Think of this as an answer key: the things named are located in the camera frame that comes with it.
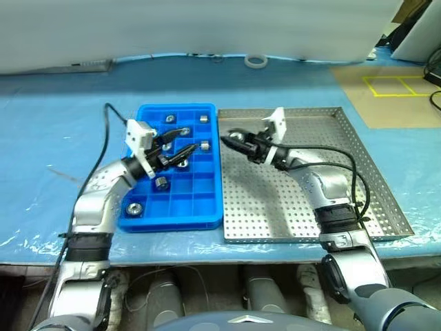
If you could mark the small clear tape roll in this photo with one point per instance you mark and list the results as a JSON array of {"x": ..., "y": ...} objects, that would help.
[{"x": 217, "y": 61}]

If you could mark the blue plastic table cover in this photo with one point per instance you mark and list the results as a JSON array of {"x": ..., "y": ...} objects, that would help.
[{"x": 51, "y": 120}]

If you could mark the blue compartment tray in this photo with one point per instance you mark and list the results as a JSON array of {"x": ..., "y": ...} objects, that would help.
[{"x": 203, "y": 203}]

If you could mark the brown cardboard sheet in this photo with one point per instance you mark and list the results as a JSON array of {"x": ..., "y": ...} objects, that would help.
[{"x": 386, "y": 113}]

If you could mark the grey rounded robot leg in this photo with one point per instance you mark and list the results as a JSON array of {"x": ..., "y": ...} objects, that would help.
[
  {"x": 165, "y": 300},
  {"x": 262, "y": 293}
]

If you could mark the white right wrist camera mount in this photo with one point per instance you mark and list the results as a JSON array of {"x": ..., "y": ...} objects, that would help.
[{"x": 279, "y": 120}]

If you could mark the white tape roll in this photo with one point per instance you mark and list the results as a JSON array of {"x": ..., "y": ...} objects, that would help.
[{"x": 247, "y": 61}]

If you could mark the white leaning board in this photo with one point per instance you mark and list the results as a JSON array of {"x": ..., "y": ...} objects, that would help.
[{"x": 417, "y": 41}]

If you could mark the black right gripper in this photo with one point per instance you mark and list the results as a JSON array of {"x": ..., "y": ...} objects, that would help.
[{"x": 258, "y": 148}]

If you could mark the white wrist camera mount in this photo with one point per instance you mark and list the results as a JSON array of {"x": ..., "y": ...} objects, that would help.
[
  {"x": 279, "y": 120},
  {"x": 136, "y": 136}
]

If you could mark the grey robot torso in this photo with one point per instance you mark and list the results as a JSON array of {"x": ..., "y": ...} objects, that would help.
[{"x": 241, "y": 322}]

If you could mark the white foam backdrop board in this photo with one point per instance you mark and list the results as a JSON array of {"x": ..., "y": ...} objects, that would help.
[{"x": 206, "y": 24}]

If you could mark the grey power strip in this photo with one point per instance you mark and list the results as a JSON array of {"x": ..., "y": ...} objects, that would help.
[{"x": 89, "y": 64}]

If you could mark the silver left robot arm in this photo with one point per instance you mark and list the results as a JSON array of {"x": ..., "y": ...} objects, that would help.
[{"x": 93, "y": 196}]

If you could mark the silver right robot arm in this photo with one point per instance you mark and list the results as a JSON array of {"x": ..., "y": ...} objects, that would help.
[{"x": 327, "y": 186}]

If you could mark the white wrapped stand foot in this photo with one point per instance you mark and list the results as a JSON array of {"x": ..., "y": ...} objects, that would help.
[
  {"x": 117, "y": 293},
  {"x": 313, "y": 289}
]

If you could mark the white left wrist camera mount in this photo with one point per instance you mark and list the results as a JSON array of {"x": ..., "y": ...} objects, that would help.
[{"x": 136, "y": 136}]

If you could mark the perforated metal tray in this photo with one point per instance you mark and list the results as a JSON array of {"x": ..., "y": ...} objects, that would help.
[{"x": 262, "y": 213}]

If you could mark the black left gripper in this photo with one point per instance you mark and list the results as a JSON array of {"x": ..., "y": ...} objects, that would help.
[{"x": 158, "y": 155}]

